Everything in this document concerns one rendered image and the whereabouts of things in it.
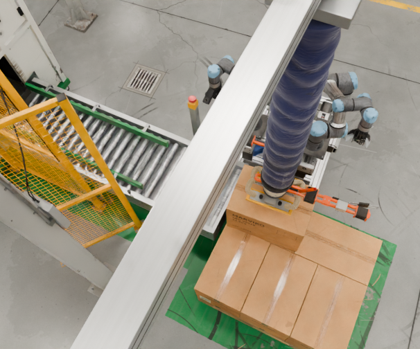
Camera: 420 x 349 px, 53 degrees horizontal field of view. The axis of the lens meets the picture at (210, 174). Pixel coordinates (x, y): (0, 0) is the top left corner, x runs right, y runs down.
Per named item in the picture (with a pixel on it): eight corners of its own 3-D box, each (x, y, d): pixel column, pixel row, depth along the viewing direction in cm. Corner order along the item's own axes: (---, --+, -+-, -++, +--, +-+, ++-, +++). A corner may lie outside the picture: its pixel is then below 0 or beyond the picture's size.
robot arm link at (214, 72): (223, 66, 259) (213, 75, 256) (223, 78, 269) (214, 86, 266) (213, 60, 261) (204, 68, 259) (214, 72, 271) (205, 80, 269)
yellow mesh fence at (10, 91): (9, 168, 447) (-155, 14, 258) (14, 160, 451) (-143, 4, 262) (101, 212, 420) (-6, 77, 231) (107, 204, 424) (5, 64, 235)
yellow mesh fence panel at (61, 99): (62, 267, 398) (-93, 167, 209) (59, 257, 402) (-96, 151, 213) (147, 228, 411) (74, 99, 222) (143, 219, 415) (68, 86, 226)
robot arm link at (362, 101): (352, 93, 244) (355, 108, 240) (371, 91, 244) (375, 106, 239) (348, 100, 251) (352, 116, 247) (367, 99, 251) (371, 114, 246)
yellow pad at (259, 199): (245, 200, 305) (245, 197, 301) (249, 188, 309) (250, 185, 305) (290, 216, 298) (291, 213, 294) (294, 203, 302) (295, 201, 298)
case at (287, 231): (226, 226, 351) (225, 208, 315) (243, 185, 366) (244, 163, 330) (296, 251, 338) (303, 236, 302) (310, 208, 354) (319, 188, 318)
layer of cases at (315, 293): (197, 297, 366) (193, 288, 330) (245, 200, 403) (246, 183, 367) (330, 364, 338) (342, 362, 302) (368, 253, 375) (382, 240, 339)
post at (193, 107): (196, 158, 441) (187, 102, 351) (199, 154, 444) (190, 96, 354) (202, 161, 439) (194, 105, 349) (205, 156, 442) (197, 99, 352)
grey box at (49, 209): (41, 216, 262) (19, 197, 235) (46, 208, 264) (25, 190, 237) (67, 229, 258) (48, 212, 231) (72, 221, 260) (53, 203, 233)
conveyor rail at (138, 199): (-1, 141, 414) (-11, 131, 397) (3, 137, 416) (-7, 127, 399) (211, 239, 361) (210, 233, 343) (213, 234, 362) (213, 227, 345)
